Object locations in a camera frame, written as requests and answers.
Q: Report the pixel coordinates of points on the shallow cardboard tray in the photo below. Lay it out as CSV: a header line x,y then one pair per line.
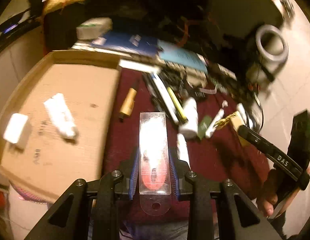
x,y
54,126

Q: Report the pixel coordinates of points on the dark red table cloth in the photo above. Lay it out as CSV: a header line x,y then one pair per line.
x,y
217,158

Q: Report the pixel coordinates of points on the white marker pen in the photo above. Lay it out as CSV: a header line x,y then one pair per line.
x,y
213,126

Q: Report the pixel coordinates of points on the white plastic bottle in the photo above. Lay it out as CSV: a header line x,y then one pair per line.
x,y
190,129

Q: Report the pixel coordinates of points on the yellow black pen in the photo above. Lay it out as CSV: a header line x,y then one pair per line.
x,y
179,109

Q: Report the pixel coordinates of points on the white folded paper card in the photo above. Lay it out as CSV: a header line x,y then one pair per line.
x,y
182,151

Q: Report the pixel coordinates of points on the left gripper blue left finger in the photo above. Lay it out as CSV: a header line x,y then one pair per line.
x,y
132,173

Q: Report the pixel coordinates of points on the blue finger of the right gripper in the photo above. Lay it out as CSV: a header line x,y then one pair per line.
x,y
286,164

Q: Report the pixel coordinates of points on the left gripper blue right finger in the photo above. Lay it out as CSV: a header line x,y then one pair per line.
x,y
177,174

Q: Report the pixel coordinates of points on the clear pink toothbrush case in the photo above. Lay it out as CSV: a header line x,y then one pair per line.
x,y
154,176

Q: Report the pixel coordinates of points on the dark blue book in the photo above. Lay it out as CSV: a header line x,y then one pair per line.
x,y
127,43

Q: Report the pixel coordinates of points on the grey tape roll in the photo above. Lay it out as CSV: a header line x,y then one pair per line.
x,y
271,44

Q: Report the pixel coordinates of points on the white square box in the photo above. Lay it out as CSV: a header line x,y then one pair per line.
x,y
18,130

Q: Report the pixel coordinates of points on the operator right hand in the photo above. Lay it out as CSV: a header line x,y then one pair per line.
x,y
279,195

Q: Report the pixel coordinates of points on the yellow wooden pencil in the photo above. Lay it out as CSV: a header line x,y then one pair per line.
x,y
128,104

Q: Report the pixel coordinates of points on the white red toothpaste tube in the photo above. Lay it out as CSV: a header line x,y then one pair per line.
x,y
61,117

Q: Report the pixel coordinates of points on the small white carton box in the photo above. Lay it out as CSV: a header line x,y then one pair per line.
x,y
93,28

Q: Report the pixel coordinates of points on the light blue notebook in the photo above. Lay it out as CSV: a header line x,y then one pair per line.
x,y
171,53

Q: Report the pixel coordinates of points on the dark green pen case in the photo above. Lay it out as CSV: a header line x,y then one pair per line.
x,y
203,126

